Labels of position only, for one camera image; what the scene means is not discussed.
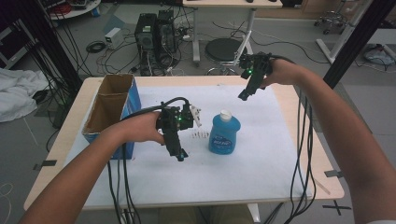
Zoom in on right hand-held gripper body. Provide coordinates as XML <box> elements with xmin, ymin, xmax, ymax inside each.
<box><xmin>237</xmin><ymin>51</ymin><xmax>274</xmax><ymax>82</ymax></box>

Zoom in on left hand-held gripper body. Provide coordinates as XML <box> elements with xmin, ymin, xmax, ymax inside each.
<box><xmin>156</xmin><ymin>101</ymin><xmax>203</xmax><ymax>145</ymax></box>

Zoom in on blue liquid bottle white cap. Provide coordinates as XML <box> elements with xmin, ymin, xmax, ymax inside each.
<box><xmin>207</xmin><ymin>108</ymin><xmax>242</xmax><ymax>156</ymax></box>

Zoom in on blue cardboard box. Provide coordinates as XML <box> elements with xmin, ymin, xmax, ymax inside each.
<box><xmin>81</xmin><ymin>73</ymin><xmax>143</xmax><ymax>161</ymax></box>

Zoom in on person's right hand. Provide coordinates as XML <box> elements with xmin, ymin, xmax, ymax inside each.
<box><xmin>260</xmin><ymin>58</ymin><xmax>304</xmax><ymax>91</ymax></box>

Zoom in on person's left hand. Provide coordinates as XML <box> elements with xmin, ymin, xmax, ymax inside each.
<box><xmin>119</xmin><ymin>110</ymin><xmax>166</xmax><ymax>146</ymax></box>

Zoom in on black round stool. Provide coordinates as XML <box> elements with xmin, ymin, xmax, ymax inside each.
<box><xmin>204</xmin><ymin>37</ymin><xmax>249</xmax><ymax>77</ymax></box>

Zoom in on white desk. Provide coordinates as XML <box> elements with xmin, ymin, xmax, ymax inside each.
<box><xmin>181</xmin><ymin>0</ymin><xmax>284</xmax><ymax>67</ymax></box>

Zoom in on white table cloth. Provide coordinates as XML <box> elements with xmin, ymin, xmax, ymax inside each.
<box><xmin>64</xmin><ymin>84</ymin><xmax>313</xmax><ymax>209</ymax></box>

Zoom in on office chair wheel base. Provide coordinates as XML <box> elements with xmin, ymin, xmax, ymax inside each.
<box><xmin>313</xmin><ymin>9</ymin><xmax>348</xmax><ymax>35</ymax></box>

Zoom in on black computer tower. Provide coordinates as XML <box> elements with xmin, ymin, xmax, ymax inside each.
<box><xmin>156</xmin><ymin>9</ymin><xmax>179</xmax><ymax>64</ymax></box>
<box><xmin>134</xmin><ymin>12</ymin><xmax>159</xmax><ymax>77</ymax></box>

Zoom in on white metal stand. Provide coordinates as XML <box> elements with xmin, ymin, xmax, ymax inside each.
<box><xmin>315</xmin><ymin>0</ymin><xmax>375</xmax><ymax>65</ymax></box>

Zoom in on small white box device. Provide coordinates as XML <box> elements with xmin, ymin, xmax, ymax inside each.
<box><xmin>104</xmin><ymin>26</ymin><xmax>126</xmax><ymax>50</ymax></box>

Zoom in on black tape strip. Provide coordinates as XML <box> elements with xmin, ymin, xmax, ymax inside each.
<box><xmin>33</xmin><ymin>159</ymin><xmax>58</xmax><ymax>172</ymax></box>
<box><xmin>323</xmin><ymin>169</ymin><xmax>344</xmax><ymax>179</ymax></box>

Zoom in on round white table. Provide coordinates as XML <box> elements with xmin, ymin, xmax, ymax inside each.
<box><xmin>46</xmin><ymin>0</ymin><xmax>103</xmax><ymax>21</ymax></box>

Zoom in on black tape cross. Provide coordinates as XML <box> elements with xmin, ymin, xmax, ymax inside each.
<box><xmin>321</xmin><ymin>199</ymin><xmax>352</xmax><ymax>217</ymax></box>

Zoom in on white crumpled sheet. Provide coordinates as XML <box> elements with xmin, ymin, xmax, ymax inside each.
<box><xmin>0</xmin><ymin>67</ymin><xmax>50</xmax><ymax>123</ymax></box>

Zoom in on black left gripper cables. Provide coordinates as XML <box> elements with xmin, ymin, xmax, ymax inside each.
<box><xmin>106</xmin><ymin>96</ymin><xmax>191</xmax><ymax>224</ymax></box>

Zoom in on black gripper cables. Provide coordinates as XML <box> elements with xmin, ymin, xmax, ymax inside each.
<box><xmin>270</xmin><ymin>53</ymin><xmax>318</xmax><ymax>224</ymax></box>
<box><xmin>106</xmin><ymin>96</ymin><xmax>191</xmax><ymax>224</ymax></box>

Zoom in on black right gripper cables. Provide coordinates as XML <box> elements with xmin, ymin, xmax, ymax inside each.
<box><xmin>270</xmin><ymin>53</ymin><xmax>318</xmax><ymax>224</ymax></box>

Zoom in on black frame post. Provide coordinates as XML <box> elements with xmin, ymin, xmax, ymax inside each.
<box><xmin>27</xmin><ymin>0</ymin><xmax>84</xmax><ymax>94</ymax></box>
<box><xmin>322</xmin><ymin>0</ymin><xmax>396</xmax><ymax>91</ymax></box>

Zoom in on coiled black cable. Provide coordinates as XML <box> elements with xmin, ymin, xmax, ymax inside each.
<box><xmin>85</xmin><ymin>39</ymin><xmax>107</xmax><ymax>54</ymax></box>

